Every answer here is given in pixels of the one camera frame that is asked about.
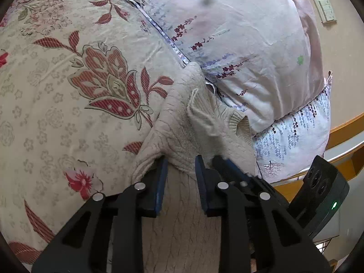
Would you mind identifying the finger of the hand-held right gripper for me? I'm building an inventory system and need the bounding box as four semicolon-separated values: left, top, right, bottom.
212;155;289;205

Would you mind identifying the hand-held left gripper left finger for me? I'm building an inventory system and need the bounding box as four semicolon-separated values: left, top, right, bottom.
31;157;169;273

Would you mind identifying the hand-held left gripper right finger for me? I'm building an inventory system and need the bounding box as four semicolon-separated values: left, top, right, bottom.
195;155;332;273

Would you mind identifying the beige cable knit sweater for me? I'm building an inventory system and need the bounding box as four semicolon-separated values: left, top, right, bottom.
131;61;258;273

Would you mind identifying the pale floral pillow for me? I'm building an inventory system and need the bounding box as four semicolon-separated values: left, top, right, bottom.
252;71;334;184
109;0;327;134

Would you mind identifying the wooden headboard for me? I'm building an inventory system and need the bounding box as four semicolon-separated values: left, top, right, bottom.
271;113;364;205

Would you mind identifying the red floral cream bedspread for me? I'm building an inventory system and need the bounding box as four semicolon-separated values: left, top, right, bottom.
0;0;189;265

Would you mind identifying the white light switch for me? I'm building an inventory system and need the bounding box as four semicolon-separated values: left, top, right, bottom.
313;0;338;24

